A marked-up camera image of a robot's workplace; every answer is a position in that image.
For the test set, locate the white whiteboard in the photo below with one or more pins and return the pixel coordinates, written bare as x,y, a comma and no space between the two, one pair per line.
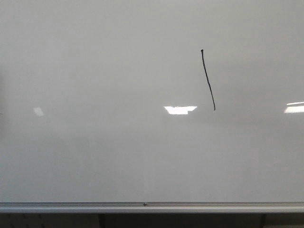
107,101

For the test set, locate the black marker stroke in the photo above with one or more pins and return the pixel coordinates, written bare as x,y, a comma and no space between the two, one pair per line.
207,79

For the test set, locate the aluminium whiteboard tray rail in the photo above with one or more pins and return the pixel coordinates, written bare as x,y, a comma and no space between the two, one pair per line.
151,207

